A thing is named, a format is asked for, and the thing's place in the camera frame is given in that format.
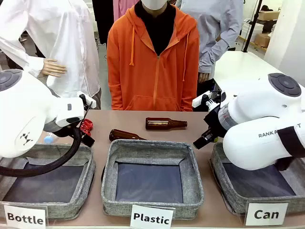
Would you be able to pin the mannequin in grey shirt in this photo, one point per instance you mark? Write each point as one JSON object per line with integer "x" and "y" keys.
{"x": 214, "y": 28}

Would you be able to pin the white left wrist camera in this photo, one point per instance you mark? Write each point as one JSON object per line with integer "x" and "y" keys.
{"x": 89, "y": 102}

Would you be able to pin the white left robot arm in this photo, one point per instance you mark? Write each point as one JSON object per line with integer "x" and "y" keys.
{"x": 23, "y": 114}

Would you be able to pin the black stand pole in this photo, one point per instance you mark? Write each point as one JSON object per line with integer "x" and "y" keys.
{"x": 252, "y": 23}

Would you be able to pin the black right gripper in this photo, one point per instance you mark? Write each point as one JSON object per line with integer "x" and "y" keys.
{"x": 214, "y": 124}

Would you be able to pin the white label Plastic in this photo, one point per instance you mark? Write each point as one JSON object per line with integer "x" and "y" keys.
{"x": 152, "y": 217}

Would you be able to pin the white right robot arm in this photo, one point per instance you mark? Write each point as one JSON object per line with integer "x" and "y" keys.
{"x": 257, "y": 124}

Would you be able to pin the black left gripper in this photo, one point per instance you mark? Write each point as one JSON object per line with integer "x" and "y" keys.
{"x": 88, "y": 140}

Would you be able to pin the black garment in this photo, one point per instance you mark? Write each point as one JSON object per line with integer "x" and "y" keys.
{"x": 102, "y": 14}

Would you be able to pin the large cardboard box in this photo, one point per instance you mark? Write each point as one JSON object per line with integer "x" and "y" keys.
{"x": 262, "y": 38}

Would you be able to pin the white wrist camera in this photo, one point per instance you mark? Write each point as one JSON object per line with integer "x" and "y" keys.
{"x": 199, "y": 100}
{"x": 89, "y": 102}

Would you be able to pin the crushed red can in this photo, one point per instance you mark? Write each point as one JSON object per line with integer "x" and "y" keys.
{"x": 86, "y": 126}

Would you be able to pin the clear plastic bottle blue cap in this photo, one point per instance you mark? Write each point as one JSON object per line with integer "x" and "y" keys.
{"x": 49, "y": 138}

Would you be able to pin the white label Bottle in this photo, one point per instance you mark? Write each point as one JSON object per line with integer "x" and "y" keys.
{"x": 23, "y": 217}

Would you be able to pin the small cardboard box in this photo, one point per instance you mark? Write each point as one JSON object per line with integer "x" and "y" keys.
{"x": 268, "y": 15}

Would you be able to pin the grey fabric basket Can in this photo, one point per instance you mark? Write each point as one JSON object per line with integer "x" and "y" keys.
{"x": 221, "y": 190}

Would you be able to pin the brown glass bottle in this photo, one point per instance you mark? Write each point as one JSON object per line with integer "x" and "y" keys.
{"x": 162, "y": 123}
{"x": 121, "y": 135}

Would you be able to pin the pink garment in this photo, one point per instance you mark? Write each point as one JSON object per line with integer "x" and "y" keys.
{"x": 120, "y": 7}

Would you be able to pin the grey fabric basket Bottle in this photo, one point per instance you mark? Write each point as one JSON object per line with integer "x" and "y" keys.
{"x": 78, "y": 190}

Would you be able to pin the person in orange hoodie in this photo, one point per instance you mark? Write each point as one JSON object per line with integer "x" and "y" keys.
{"x": 152, "y": 59}

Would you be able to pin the white label Can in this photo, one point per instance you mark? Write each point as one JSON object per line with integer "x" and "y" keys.
{"x": 265, "y": 214}

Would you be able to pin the mannequin in white shirt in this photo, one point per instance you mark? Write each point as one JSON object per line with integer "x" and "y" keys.
{"x": 59, "y": 35}

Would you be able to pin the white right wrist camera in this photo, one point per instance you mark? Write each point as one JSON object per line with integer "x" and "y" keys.
{"x": 199, "y": 100}

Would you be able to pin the grey fabric basket Plastic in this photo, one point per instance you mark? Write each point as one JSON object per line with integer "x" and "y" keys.
{"x": 107, "y": 190}

